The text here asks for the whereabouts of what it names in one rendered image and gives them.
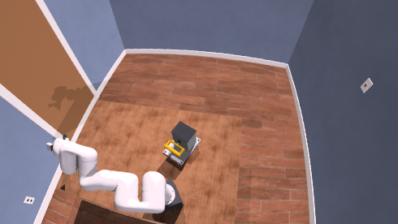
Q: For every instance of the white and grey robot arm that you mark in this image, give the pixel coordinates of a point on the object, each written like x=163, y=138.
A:
x=154, y=191

